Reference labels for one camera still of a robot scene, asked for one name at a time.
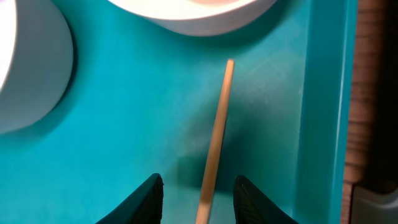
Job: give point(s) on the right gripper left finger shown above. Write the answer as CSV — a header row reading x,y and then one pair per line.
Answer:
x,y
143,206

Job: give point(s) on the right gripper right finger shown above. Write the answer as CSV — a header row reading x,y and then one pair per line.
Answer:
x,y
251,206

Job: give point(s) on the wooden chopstick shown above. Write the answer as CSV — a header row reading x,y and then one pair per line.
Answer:
x,y
214,152

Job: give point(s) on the grey bowl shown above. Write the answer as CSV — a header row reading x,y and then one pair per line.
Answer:
x,y
36,61

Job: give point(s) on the grey dishwasher rack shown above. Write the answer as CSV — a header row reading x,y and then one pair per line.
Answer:
x,y
369,207

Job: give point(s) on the teal serving tray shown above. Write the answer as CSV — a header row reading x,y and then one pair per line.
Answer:
x,y
142,100

